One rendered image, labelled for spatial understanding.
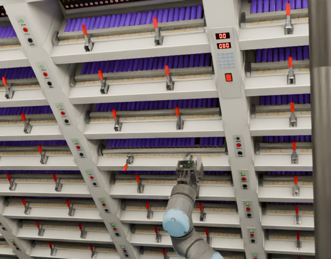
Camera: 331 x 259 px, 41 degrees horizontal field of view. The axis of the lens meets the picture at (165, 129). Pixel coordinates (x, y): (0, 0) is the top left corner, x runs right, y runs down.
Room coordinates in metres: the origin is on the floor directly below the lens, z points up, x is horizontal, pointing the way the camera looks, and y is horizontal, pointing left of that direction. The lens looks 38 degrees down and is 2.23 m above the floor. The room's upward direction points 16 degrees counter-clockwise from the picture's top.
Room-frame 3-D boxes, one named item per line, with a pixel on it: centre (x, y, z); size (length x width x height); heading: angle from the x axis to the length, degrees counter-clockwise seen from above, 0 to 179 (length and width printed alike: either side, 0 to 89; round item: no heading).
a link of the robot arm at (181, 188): (1.11, 0.00, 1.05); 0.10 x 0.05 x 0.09; 68
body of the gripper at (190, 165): (1.19, -0.03, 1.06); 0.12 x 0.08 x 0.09; 158
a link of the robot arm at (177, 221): (1.03, 0.04, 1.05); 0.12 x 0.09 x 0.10; 158
